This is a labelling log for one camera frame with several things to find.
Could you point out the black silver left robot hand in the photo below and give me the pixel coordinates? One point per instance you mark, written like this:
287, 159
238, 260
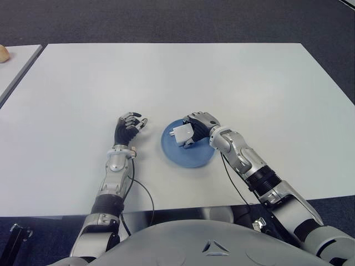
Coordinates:
123, 133

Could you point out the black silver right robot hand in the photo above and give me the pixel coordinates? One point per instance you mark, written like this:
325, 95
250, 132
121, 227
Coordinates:
203, 122

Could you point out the white square charger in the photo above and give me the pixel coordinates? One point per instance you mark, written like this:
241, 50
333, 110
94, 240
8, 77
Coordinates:
183, 133

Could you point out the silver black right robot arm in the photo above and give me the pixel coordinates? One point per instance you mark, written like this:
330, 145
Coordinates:
244, 155

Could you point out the blue round plate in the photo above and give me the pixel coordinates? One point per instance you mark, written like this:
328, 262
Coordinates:
194, 158

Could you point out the white rounded robot leg cover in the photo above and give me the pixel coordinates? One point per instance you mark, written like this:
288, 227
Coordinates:
219, 214

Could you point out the grey robot torso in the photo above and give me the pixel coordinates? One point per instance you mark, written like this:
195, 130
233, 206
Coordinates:
194, 246

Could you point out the white neighbouring table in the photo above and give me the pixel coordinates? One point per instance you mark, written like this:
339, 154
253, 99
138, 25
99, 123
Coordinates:
14, 69

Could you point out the beige round bread roll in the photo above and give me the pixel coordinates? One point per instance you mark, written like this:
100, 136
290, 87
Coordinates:
3, 54

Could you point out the black metal stand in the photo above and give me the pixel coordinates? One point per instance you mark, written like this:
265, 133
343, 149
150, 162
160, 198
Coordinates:
15, 243

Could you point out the white curved furniture edge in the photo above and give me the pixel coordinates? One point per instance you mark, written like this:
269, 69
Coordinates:
349, 1

